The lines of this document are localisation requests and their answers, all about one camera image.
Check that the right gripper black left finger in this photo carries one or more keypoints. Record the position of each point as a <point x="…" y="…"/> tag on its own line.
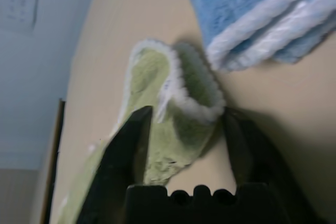
<point x="115" y="169"/>

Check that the green towel white trim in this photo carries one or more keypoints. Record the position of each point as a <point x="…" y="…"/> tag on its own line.
<point x="149" y="72"/>

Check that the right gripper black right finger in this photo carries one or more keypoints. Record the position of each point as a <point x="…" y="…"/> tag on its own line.
<point x="257" y="161"/>

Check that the folded blue towel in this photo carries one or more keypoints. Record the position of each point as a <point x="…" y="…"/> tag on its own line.
<point x="236" y="11"/>

